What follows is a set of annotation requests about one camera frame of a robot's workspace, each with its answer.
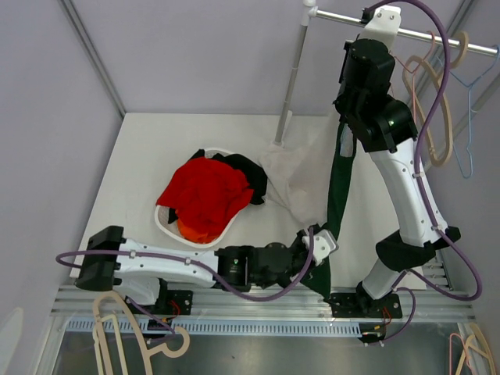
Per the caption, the dark green t shirt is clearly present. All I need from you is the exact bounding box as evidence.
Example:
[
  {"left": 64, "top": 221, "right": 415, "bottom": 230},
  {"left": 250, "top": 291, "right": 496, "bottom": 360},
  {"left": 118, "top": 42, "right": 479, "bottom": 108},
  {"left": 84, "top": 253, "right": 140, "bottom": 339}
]
[{"left": 302, "top": 123, "right": 356, "bottom": 299}]

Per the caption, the white t shirt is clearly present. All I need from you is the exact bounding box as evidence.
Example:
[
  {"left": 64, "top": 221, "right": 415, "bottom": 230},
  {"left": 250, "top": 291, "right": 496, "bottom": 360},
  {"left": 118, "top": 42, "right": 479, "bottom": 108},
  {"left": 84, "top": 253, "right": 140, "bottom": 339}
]
[{"left": 259, "top": 109, "right": 339, "bottom": 227}]

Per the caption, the black t shirt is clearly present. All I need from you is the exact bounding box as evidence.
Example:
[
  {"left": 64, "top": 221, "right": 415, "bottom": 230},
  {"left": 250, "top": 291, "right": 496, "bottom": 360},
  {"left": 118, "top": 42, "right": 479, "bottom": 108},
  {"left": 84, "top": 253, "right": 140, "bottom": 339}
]
[{"left": 156, "top": 149, "right": 267, "bottom": 231}]

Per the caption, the pink wire hanger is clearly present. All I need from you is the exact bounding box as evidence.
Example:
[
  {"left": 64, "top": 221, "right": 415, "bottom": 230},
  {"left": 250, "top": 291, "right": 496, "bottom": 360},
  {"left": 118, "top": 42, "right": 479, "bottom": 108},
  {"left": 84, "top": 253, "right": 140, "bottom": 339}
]
[{"left": 395, "top": 32, "right": 441, "bottom": 121}]

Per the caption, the orange t shirt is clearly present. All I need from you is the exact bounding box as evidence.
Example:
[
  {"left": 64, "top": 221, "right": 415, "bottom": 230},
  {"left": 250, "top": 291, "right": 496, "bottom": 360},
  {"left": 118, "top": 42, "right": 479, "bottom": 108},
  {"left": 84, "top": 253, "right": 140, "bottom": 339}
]
[{"left": 177, "top": 219, "right": 218, "bottom": 244}]

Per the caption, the light blue wire hanger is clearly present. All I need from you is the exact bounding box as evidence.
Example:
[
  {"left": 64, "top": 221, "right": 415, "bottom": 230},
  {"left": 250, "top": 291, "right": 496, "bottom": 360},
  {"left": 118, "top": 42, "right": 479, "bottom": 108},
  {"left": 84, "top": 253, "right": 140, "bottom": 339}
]
[{"left": 449, "top": 45, "right": 499, "bottom": 179}]

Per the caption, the red t shirt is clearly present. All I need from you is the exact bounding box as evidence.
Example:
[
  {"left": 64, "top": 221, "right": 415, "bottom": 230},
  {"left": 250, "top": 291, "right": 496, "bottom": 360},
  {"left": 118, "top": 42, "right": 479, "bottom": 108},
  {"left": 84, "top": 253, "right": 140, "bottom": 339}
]
[{"left": 155, "top": 157, "right": 255, "bottom": 238}]

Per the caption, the beige wooden hanger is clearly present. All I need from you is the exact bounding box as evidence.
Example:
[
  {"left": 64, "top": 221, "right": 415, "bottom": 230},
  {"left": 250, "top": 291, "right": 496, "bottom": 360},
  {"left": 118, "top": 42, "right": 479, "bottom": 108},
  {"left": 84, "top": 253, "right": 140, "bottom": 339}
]
[{"left": 402, "top": 30, "right": 470, "bottom": 168}]

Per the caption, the white perforated plastic basket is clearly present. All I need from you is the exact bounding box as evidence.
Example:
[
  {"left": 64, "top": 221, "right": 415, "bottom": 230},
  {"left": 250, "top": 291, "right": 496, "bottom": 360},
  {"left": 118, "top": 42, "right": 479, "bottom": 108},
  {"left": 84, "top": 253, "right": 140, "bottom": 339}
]
[{"left": 154, "top": 147, "right": 241, "bottom": 250}]

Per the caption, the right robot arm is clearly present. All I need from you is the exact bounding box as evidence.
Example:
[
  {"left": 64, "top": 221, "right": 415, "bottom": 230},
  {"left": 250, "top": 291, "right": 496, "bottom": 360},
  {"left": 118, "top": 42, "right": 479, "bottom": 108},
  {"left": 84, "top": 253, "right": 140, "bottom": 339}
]
[{"left": 334, "top": 39, "right": 460, "bottom": 316}]

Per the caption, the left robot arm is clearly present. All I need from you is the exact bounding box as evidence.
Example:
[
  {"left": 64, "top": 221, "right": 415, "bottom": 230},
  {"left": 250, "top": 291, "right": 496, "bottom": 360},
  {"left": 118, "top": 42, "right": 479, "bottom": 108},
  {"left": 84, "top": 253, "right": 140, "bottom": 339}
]
[{"left": 76, "top": 226, "right": 317, "bottom": 313}]

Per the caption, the beige hanger on floor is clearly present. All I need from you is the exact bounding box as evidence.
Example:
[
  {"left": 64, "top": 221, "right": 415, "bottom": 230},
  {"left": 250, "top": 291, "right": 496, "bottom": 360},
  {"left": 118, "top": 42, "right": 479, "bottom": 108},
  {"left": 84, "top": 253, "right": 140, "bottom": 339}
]
[{"left": 92, "top": 291, "right": 191, "bottom": 374}]

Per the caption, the metal clothes rack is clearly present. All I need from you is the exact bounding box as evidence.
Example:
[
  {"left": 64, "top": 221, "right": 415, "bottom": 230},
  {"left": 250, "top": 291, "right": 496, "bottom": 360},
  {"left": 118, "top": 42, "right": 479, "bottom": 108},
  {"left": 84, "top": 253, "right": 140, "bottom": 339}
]
[{"left": 269, "top": 0, "right": 500, "bottom": 173}]

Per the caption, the hangers pile bottom right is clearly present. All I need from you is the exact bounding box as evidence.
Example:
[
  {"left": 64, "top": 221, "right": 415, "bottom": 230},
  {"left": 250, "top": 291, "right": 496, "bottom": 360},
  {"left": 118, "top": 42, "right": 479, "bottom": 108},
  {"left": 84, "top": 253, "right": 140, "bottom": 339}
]
[{"left": 448, "top": 323, "right": 498, "bottom": 374}]

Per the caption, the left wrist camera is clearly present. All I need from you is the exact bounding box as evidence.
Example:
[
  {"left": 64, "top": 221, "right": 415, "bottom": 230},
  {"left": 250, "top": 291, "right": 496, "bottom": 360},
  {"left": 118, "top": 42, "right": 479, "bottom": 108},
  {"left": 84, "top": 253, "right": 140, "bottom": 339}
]
[{"left": 302, "top": 229, "right": 339, "bottom": 266}]

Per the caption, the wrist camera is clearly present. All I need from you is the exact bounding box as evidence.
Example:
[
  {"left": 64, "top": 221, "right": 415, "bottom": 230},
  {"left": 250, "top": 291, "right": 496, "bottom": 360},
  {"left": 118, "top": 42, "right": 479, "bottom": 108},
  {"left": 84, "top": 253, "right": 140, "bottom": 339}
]
[
  {"left": 302, "top": 229, "right": 339, "bottom": 266},
  {"left": 358, "top": 5, "right": 402, "bottom": 52}
]

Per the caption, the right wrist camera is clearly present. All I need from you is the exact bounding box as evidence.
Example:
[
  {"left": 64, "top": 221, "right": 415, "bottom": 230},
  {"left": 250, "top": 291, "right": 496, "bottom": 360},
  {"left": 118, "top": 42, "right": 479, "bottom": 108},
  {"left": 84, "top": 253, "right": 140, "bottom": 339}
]
[{"left": 358, "top": 5, "right": 402, "bottom": 52}]

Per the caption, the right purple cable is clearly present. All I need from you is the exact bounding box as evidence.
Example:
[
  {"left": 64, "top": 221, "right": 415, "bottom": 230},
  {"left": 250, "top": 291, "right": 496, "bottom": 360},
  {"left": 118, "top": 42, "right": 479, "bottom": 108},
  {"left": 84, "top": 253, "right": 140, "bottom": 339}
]
[{"left": 361, "top": 0, "right": 484, "bottom": 347}]

